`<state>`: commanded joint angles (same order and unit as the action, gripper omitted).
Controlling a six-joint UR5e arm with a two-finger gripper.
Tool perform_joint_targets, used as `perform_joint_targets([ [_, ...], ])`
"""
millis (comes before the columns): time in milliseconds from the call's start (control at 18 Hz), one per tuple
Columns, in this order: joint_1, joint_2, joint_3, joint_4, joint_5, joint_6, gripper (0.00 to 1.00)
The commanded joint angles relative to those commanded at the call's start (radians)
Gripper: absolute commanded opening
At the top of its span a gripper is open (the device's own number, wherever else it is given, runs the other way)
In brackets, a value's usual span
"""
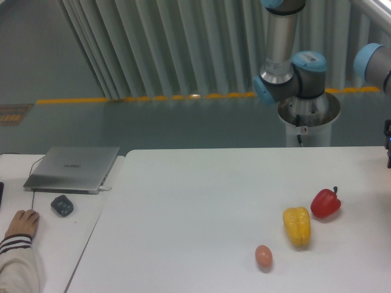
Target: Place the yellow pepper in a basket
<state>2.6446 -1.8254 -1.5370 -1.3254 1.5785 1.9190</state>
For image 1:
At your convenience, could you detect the yellow bell pepper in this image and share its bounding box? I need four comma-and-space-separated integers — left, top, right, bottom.
283, 206, 311, 247

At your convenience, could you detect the black cable on pedestal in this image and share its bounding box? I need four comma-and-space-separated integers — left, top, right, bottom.
294, 114, 304, 148

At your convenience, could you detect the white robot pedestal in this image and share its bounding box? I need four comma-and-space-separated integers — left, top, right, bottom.
278, 92, 341, 147

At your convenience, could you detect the black keyboard edge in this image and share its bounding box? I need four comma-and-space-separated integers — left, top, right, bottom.
0, 182, 5, 208

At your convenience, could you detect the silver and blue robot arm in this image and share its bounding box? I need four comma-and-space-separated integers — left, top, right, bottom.
253, 1, 390, 147

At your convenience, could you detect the cream sleeve striped cuff forearm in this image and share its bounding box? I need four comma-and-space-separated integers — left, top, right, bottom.
1, 234, 40, 292

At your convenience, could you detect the black mouse cable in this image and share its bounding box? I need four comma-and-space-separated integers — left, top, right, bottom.
27, 154, 46, 211

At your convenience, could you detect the silver closed laptop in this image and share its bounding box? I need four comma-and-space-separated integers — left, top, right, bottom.
23, 146, 120, 194

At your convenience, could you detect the grey pleated curtain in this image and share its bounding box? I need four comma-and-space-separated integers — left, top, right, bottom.
61, 1, 390, 100

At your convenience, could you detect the brown egg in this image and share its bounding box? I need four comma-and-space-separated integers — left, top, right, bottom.
255, 245, 272, 268

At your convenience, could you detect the red bell pepper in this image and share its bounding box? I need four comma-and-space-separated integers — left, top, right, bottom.
310, 186, 342, 219

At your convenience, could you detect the person's hand on mouse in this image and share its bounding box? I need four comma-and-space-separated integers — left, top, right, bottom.
5, 209, 40, 238

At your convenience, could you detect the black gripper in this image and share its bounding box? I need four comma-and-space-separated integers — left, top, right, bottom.
383, 120, 391, 168

